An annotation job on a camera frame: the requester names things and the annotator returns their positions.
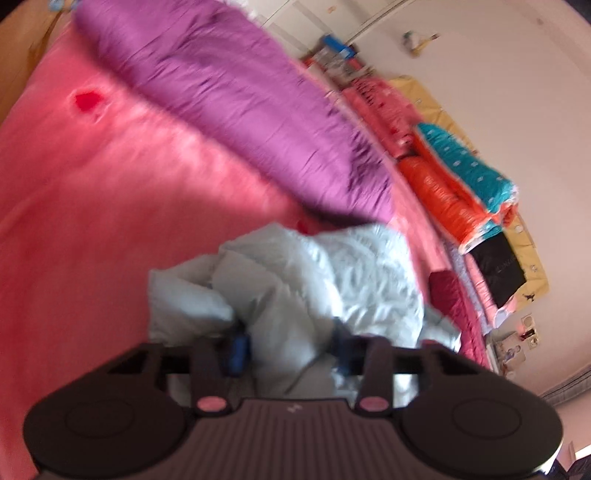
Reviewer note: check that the pink heart-print bed blanket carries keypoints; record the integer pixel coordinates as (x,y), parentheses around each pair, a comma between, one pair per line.
(115,207)

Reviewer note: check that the purple down jacket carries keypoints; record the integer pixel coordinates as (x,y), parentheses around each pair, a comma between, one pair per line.
(221,83)

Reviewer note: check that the yellow headboard cover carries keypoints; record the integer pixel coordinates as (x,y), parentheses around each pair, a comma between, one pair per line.
(434,99)

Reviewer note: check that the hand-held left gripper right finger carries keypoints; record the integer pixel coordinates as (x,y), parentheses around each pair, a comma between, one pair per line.
(344,355)

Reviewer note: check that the light blue down jacket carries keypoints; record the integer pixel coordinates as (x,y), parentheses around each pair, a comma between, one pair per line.
(323,277)

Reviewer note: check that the lavender folded blanket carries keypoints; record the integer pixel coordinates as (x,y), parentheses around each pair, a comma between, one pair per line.
(457,258)

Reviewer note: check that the white nightstand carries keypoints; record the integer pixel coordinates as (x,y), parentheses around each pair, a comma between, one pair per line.
(505,355)

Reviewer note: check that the blue box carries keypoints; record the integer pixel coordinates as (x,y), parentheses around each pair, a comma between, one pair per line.
(337,45)

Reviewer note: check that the maroon down jacket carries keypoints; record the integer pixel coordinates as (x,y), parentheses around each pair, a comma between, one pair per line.
(448,290)

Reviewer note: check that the teal and orange quilt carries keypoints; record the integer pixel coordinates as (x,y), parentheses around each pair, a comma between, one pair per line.
(443,198)

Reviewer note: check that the wall hanging ornament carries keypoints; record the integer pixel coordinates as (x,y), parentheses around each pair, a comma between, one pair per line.
(415,41)

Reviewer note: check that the white sliding wardrobe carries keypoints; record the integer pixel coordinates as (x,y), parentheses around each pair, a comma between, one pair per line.
(300,14)

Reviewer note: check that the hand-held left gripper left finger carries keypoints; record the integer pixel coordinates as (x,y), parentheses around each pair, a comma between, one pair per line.
(238,353)

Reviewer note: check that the stack of grey boxes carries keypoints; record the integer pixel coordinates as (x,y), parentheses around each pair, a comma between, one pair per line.
(332,67)

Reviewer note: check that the black folded garment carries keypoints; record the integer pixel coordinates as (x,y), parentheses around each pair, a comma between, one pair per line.
(496,272)

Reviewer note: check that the pink folded quilt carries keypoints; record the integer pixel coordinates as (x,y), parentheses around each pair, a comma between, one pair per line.
(383,106)

